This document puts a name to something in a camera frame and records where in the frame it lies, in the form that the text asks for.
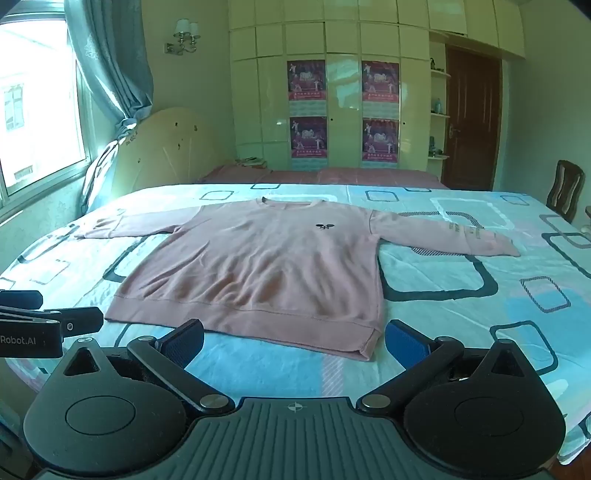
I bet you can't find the window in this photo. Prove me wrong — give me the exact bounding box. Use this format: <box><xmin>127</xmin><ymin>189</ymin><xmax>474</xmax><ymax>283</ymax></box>
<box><xmin>0</xmin><ymin>14</ymin><xmax>92</xmax><ymax>204</ymax></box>

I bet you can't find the cream headboard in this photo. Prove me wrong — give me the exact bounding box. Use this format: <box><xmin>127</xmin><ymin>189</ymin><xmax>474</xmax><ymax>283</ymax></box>
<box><xmin>115</xmin><ymin>107</ymin><xmax>227</xmax><ymax>192</ymax></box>

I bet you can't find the pink sweatshirt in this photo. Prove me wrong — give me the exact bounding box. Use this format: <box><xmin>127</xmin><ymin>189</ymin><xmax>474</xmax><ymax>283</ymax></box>
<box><xmin>74</xmin><ymin>196</ymin><xmax>522</xmax><ymax>361</ymax></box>

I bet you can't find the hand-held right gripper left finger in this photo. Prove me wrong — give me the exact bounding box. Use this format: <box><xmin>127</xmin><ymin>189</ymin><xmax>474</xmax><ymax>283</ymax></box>
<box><xmin>60</xmin><ymin>320</ymin><xmax>237</xmax><ymax>415</ymax></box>

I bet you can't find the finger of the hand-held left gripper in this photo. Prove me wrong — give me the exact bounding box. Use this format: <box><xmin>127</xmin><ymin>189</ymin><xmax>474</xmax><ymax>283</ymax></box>
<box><xmin>0</xmin><ymin>290</ymin><xmax>44</xmax><ymax>310</ymax></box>
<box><xmin>0</xmin><ymin>305</ymin><xmax>105</xmax><ymax>341</ymax></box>

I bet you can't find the pink checked bed sheet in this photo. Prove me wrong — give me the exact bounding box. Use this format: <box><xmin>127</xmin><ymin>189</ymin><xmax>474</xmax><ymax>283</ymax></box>
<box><xmin>198</xmin><ymin>164</ymin><xmax>451</xmax><ymax>190</ymax></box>

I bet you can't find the wall lamp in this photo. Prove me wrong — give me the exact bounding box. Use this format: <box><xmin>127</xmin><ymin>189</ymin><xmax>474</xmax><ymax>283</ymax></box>
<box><xmin>165</xmin><ymin>18</ymin><xmax>202</xmax><ymax>55</ymax></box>

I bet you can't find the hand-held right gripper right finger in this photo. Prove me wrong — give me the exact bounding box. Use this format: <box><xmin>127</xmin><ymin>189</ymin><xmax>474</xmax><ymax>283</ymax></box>
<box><xmin>356</xmin><ymin>320</ymin><xmax>532</xmax><ymax>415</ymax></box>

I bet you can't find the purple wall poster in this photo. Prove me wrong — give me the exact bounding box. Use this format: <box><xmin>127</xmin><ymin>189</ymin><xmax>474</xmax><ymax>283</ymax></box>
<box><xmin>361</xmin><ymin>117</ymin><xmax>400</xmax><ymax>171</ymax></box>
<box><xmin>361</xmin><ymin>60</ymin><xmax>400</xmax><ymax>116</ymax></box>
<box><xmin>290</xmin><ymin>116</ymin><xmax>329</xmax><ymax>171</ymax></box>
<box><xmin>287</xmin><ymin>60</ymin><xmax>327</xmax><ymax>116</ymax></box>

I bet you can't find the blue patterned bed sheet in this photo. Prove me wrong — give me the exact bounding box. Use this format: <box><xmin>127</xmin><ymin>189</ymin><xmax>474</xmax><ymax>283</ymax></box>
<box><xmin>0</xmin><ymin>183</ymin><xmax>591</xmax><ymax>467</ymax></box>

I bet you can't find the blue curtain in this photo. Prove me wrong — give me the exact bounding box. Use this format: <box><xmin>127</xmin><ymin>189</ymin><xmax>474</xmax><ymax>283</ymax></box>
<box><xmin>65</xmin><ymin>0</ymin><xmax>154</xmax><ymax>213</ymax></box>

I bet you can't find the corner shelf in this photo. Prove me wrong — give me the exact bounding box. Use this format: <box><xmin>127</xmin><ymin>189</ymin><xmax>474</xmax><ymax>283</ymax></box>
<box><xmin>427</xmin><ymin>58</ymin><xmax>452</xmax><ymax>162</ymax></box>

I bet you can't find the green wardrobe with posters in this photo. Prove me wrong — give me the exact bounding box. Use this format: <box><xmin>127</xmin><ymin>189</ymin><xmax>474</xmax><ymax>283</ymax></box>
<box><xmin>228</xmin><ymin>0</ymin><xmax>527</xmax><ymax>172</ymax></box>

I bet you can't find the dark wooden chair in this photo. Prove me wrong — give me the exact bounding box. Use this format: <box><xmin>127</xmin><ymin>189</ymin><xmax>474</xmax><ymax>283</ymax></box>
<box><xmin>546</xmin><ymin>160</ymin><xmax>585</xmax><ymax>223</ymax></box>

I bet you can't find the brown wooden door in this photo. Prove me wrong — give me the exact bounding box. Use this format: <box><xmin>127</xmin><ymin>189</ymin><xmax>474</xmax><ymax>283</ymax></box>
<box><xmin>441</xmin><ymin>44</ymin><xmax>502</xmax><ymax>190</ymax></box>

